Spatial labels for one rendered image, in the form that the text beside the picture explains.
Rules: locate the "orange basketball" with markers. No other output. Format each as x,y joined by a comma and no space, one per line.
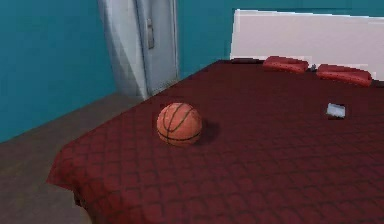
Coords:
179,124

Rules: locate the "dark red quilted bed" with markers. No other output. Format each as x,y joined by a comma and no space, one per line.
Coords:
253,160

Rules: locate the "grey room door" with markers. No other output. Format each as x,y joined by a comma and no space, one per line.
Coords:
143,43

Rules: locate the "red pillow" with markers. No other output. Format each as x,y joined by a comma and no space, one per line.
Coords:
344,75
285,64

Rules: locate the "small white flat object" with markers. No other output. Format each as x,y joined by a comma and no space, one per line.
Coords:
335,110

